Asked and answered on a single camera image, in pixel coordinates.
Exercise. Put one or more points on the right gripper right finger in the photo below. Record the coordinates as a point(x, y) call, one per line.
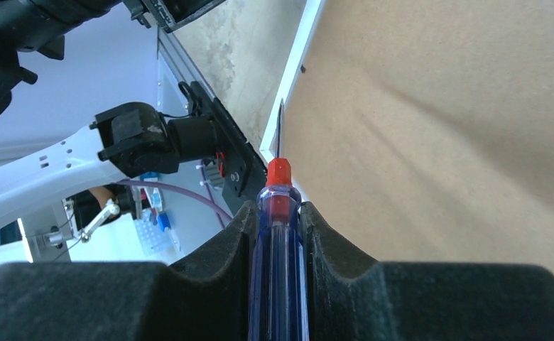
point(345, 288)

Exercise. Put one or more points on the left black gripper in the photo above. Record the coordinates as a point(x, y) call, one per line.
point(169, 15)

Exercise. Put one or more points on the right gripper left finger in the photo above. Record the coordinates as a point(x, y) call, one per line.
point(211, 291)

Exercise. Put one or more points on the blue handled screwdriver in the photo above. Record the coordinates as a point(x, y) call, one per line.
point(278, 304)

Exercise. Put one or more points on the white picture frame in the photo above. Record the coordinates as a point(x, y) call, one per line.
point(424, 130)

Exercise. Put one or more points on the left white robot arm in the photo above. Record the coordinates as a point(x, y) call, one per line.
point(122, 142)

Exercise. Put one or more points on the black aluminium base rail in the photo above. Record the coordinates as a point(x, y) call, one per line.
point(206, 130)

